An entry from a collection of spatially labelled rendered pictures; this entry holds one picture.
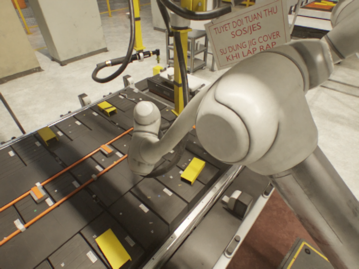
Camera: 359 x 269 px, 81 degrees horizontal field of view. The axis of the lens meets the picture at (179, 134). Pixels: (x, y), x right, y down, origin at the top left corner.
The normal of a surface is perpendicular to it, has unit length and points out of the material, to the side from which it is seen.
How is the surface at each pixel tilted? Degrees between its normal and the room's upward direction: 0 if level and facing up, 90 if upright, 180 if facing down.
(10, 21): 90
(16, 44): 90
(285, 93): 48
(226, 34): 90
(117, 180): 0
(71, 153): 0
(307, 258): 0
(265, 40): 90
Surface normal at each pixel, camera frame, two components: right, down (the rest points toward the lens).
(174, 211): 0.00, -0.76
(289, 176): -0.42, 0.37
